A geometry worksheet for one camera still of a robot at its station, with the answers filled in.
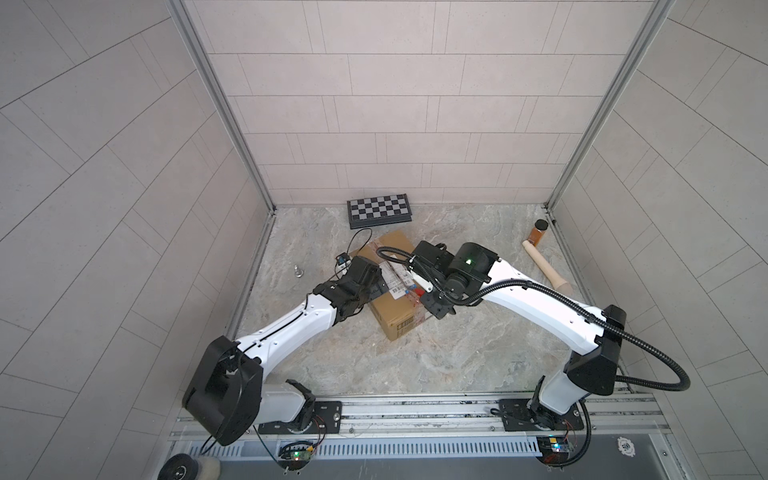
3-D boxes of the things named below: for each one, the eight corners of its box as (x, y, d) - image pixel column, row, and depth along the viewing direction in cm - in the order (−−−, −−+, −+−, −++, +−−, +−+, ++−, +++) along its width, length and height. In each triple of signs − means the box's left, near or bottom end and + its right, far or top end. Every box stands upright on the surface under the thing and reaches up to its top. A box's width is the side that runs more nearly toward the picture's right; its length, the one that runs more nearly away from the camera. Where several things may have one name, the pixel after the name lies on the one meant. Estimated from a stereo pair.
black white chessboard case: (349, 230, 111) (348, 224, 108) (348, 206, 119) (347, 199, 116) (412, 223, 114) (412, 216, 111) (406, 200, 122) (407, 193, 119)
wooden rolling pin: (559, 300, 94) (564, 295, 91) (520, 246, 107) (523, 240, 104) (570, 296, 95) (575, 291, 92) (530, 243, 108) (534, 237, 105)
